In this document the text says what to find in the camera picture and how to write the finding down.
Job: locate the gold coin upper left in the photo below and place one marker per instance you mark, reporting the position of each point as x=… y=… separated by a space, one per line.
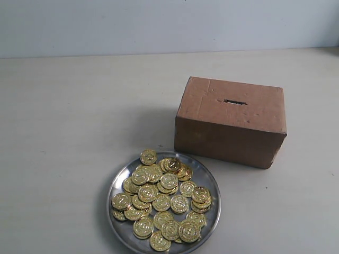
x=140 y=176

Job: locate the gold coin far left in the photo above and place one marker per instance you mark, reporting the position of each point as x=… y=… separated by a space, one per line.
x=121 y=201

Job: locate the brown cardboard slot box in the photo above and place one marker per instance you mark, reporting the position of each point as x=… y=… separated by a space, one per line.
x=231 y=121

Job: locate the gold coin on plate rim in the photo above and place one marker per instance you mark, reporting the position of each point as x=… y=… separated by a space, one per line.
x=148 y=157

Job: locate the round steel plate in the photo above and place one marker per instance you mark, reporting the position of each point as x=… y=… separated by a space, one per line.
x=123 y=231

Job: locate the gold coin bottom right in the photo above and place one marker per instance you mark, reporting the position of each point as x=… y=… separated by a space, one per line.
x=189 y=230

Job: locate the gold coin top pile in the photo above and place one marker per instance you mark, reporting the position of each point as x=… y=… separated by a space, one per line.
x=171 y=164

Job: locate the gold coin bottom front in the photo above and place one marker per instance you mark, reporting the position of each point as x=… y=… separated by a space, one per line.
x=158 y=242

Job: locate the gold coin bottom left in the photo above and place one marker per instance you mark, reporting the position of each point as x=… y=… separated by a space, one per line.
x=144 y=227

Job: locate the gold coin centre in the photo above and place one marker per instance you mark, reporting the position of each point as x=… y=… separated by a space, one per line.
x=179 y=204

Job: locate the gold coin right stack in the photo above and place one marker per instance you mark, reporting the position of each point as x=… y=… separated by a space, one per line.
x=200 y=194

